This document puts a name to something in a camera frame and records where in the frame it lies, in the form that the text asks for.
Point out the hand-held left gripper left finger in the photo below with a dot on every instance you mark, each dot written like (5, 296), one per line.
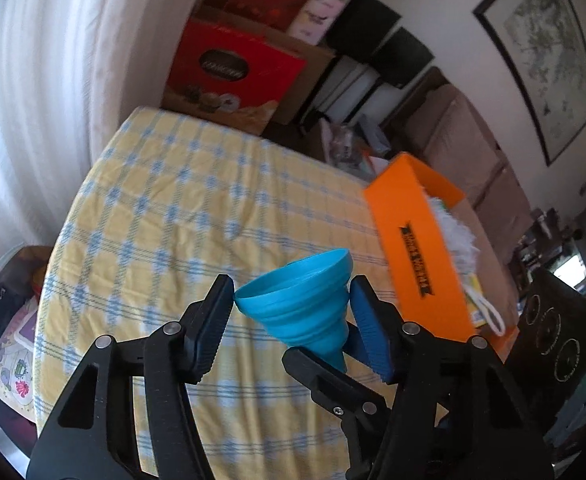
(213, 325)

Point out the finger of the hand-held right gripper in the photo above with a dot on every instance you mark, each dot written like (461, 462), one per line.
(323, 380)

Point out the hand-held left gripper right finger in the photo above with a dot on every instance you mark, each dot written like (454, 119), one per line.
(373, 330)

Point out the blue collapsible funnel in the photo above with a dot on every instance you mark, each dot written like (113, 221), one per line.
(293, 300)

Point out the orange cardboard box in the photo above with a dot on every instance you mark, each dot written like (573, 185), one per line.
(413, 240)

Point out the white fluffy duster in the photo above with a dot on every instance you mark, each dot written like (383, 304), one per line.
(455, 230)

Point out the yellow blue checkered tablecloth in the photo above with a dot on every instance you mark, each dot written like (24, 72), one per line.
(173, 210)

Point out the large beige sofa cushion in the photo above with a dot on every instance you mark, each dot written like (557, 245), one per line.
(458, 135)

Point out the brown sofa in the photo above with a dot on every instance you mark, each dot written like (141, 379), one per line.
(423, 110)

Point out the red Collection gift box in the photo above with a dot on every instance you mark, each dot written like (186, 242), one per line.
(223, 60)

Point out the black speaker on stand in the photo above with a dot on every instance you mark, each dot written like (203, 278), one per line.
(363, 22)
(403, 57)

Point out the white sheer curtain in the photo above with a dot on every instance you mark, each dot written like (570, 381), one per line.
(48, 85)

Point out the pink white box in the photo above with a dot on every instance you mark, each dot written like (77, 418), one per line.
(318, 15)

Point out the framed wall painting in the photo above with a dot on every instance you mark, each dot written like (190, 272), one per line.
(548, 60)

